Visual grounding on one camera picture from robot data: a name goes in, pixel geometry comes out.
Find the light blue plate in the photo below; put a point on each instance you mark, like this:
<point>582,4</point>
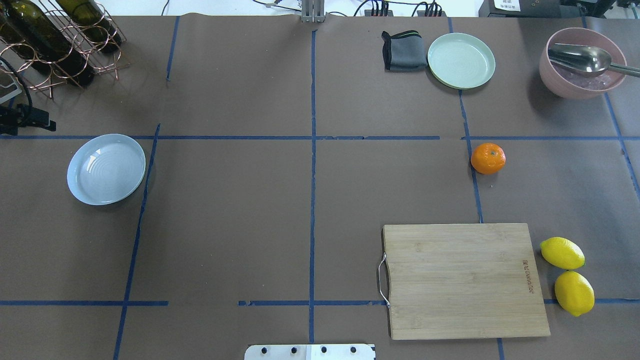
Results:
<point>106,169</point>

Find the light green plate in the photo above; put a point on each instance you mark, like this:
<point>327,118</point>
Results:
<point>461,61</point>

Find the folded grey cloth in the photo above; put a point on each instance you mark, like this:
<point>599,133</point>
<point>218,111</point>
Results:
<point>404,52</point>

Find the bamboo cutting board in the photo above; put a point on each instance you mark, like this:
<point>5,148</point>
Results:
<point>462,281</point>

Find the orange fruit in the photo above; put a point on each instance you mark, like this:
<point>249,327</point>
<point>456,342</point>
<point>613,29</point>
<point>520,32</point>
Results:
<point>488,158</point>

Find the lower yellow lemon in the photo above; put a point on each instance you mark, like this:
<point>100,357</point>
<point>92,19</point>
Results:
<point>562,253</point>

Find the yellow lemon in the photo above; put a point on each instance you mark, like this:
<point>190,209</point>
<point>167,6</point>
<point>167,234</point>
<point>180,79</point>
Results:
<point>574,293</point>
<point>562,253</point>

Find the pink bowl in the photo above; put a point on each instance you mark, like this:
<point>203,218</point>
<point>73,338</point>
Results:
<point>572,86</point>

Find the upper yellow lemon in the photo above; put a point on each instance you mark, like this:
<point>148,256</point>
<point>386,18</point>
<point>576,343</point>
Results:
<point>574,293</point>

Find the dark wine bottle lower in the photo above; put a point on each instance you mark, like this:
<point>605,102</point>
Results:
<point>94,24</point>

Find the dark wine bottle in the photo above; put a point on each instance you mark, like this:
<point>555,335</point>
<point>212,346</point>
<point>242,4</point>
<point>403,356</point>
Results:
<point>94,24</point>
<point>49,43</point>

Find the metal scoop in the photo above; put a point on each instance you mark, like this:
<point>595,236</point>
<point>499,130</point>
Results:
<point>587,61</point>

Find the dark wine bottle upper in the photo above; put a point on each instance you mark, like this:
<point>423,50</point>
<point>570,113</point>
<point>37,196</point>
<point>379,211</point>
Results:
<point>49,43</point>

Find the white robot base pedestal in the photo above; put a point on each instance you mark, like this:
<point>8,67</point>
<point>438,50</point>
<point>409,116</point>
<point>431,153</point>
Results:
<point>340,351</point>

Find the copper wire bottle rack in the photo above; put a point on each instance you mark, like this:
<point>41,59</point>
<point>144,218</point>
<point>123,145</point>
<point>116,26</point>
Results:
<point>38,75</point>

